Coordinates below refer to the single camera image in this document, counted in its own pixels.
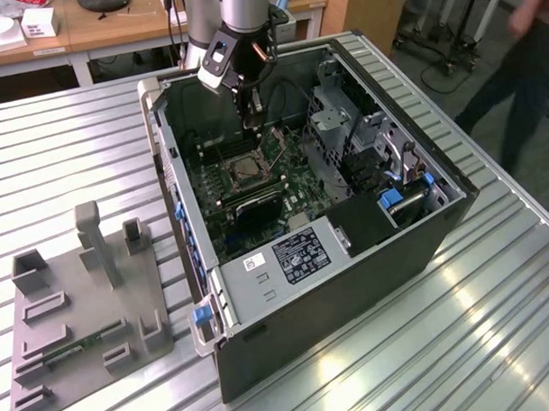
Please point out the black plastic shroud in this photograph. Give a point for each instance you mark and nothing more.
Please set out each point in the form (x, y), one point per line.
(356, 225)

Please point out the person in dark clothes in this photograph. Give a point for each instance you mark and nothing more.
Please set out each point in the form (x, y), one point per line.
(530, 93)

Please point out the black and grey PC case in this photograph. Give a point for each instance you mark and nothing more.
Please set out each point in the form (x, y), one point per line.
(328, 330)

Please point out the black graphics card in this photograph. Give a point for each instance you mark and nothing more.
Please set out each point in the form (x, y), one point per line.
(257, 213)

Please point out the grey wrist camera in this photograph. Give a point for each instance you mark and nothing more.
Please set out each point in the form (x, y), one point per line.
(217, 58)

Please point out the grey parts rack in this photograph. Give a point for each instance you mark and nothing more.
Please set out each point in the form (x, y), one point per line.
(102, 310)

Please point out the wooden cabinet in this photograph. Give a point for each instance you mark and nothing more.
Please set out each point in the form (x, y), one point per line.
(376, 12)

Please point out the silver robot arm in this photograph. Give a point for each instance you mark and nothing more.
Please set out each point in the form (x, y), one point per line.
(243, 10)

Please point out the black rolling stand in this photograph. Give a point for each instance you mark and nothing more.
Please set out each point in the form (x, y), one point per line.
(459, 50)

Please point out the red bag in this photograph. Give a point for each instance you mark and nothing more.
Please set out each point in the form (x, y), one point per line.
(33, 1)

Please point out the metal locking lever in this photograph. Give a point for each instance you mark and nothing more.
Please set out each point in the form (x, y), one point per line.
(220, 154)
(277, 156)

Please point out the small silver heatsink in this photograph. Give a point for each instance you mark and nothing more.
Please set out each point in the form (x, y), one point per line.
(298, 220)

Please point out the small blue clip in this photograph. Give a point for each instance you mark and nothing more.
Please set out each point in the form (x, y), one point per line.
(427, 180)

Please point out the silver disk bay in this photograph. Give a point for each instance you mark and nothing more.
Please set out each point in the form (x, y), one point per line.
(328, 118)

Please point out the blue case latch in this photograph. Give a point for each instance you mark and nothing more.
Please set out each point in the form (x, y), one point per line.
(201, 317)

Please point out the blue slot clip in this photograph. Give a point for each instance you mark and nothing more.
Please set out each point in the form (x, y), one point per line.
(177, 211)

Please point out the black round object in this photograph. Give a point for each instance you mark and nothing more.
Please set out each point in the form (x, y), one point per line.
(102, 1)

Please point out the green motherboard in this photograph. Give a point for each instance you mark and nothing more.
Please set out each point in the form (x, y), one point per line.
(301, 188)

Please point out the white labelled box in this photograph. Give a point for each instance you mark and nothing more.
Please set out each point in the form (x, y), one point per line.
(40, 20)

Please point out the silver power supply unit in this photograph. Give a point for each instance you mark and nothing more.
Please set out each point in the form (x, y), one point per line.
(255, 296)

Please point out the green RAM stick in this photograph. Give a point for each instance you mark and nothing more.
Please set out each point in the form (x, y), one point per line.
(74, 349)

